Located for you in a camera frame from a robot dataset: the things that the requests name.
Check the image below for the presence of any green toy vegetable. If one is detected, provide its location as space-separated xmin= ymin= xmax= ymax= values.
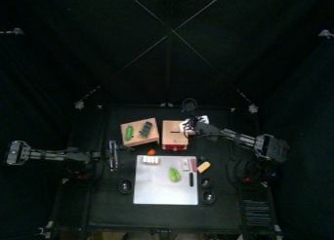
xmin=124 ymin=125 xmax=136 ymax=141

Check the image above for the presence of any wooden toy stove box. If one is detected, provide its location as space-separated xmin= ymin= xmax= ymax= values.
xmin=118 ymin=117 xmax=160 ymax=148

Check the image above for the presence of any red wooden toy box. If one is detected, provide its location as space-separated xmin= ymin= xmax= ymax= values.
xmin=160 ymin=119 xmax=190 ymax=152

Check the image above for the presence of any grey toy rack block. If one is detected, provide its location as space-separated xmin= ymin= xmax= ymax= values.
xmin=138 ymin=120 xmax=154 ymax=139

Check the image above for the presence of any small black bowl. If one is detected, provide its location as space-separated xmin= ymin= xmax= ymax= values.
xmin=197 ymin=177 xmax=212 ymax=189
xmin=198 ymin=189 xmax=217 ymax=206
xmin=117 ymin=178 xmax=134 ymax=195

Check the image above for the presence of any flat white toy block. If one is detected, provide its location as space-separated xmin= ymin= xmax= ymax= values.
xmin=180 ymin=157 xmax=192 ymax=172

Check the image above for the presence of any flat yellow toy block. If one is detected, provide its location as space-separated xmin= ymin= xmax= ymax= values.
xmin=194 ymin=160 xmax=212 ymax=175

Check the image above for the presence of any green toy lettuce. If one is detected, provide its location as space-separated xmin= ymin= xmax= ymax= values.
xmin=166 ymin=167 xmax=182 ymax=183

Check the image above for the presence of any white cutting mat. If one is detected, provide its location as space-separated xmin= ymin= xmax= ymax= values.
xmin=132 ymin=154 xmax=200 ymax=206

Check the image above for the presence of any thin diagonal frame wire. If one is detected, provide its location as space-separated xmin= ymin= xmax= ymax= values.
xmin=121 ymin=0 xmax=255 ymax=110
xmin=77 ymin=0 xmax=232 ymax=105

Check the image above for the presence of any vertical metal frame pole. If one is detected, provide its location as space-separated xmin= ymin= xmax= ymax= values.
xmin=164 ymin=0 xmax=172 ymax=105

